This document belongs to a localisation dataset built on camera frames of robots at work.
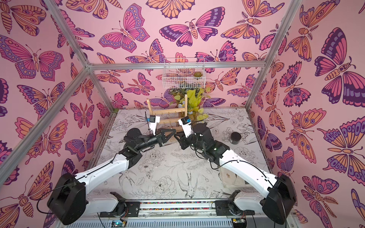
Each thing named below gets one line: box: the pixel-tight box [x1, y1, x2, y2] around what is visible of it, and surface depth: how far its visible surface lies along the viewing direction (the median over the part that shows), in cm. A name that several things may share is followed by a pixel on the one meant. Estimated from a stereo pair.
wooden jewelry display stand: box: [146, 94, 188, 124], surface depth 86 cm
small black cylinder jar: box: [229, 132, 242, 145], surface depth 99 cm
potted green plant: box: [168, 87, 212, 123], surface depth 97 cm
